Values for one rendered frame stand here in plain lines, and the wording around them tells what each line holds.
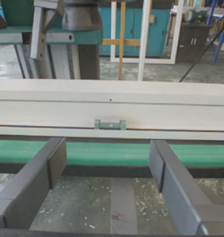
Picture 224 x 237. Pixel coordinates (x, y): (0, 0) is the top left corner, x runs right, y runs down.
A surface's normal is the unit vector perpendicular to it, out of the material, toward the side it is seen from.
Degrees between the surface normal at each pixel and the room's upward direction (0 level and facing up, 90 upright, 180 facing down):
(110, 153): 0
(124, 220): 0
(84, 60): 90
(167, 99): 90
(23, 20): 90
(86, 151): 0
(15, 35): 90
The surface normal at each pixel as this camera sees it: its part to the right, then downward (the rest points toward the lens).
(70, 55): 0.00, 0.58
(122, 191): 0.02, -0.81
